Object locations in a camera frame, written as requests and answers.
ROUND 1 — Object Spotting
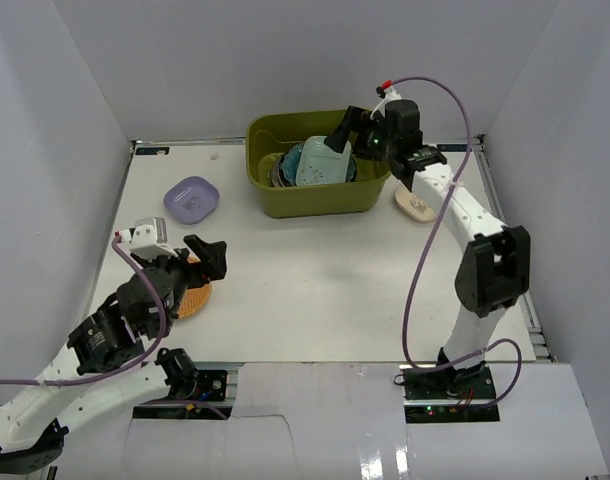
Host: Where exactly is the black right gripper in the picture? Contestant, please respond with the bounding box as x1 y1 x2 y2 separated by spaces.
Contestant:
323 108 396 164

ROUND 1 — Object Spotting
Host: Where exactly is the orange woven round plate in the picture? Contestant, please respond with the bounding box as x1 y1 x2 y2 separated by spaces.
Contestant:
178 283 212 319

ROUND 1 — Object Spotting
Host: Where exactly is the light green rectangular plate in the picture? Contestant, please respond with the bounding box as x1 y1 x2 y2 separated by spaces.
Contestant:
295 136 356 187

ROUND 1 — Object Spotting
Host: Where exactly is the purple square plate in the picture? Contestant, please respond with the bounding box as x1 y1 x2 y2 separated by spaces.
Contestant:
163 176 220 225

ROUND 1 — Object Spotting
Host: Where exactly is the dark teal scalloped plate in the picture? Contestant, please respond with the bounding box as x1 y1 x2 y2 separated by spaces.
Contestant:
277 142 360 189

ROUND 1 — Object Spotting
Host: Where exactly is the cream square panda plate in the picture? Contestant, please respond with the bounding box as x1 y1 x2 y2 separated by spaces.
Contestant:
394 185 436 223

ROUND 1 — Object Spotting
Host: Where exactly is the grey reindeer plate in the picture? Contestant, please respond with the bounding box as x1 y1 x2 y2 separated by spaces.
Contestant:
269 156 284 188

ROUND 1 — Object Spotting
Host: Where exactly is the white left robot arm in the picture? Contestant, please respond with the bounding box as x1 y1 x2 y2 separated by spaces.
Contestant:
0 228 227 476

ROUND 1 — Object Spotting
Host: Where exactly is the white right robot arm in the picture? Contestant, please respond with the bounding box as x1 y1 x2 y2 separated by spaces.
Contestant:
325 99 531 399

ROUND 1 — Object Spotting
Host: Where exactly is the olive green plastic bin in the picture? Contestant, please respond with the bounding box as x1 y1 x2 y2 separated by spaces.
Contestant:
246 109 390 218

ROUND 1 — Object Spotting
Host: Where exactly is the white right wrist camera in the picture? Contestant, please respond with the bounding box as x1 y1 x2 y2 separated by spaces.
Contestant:
371 80 402 119

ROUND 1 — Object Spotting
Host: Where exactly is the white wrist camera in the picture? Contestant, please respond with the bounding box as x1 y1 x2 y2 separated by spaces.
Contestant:
371 80 402 119
114 217 178 260

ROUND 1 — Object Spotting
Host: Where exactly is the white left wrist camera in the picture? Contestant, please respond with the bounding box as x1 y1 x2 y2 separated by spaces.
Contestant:
114 217 178 260

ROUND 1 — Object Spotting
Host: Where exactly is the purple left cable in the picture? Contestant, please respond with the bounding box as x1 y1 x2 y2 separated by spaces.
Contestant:
0 237 167 387

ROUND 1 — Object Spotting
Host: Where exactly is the purple cable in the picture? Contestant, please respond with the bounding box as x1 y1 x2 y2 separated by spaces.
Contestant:
392 75 524 409
0 237 167 387

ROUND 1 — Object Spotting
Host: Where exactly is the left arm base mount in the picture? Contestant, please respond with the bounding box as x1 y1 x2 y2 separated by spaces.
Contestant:
132 369 238 421

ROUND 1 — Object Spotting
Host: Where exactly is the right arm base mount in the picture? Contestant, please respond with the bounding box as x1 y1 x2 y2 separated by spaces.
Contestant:
393 366 500 425

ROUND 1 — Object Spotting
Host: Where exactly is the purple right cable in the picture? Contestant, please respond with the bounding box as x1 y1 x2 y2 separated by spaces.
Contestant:
392 75 524 409

